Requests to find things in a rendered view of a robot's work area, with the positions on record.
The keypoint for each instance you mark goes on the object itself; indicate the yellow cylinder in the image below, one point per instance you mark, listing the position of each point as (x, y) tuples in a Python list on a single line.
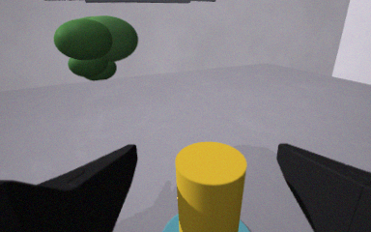
[(210, 181)]

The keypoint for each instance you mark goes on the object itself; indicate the cyan circle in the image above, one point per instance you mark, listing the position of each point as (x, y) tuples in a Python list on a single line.
[(173, 225)]

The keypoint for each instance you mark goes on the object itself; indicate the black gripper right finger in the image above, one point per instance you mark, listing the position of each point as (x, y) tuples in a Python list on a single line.
[(334, 196)]

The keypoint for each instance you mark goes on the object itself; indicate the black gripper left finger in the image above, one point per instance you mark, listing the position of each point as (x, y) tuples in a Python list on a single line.
[(86, 199)]

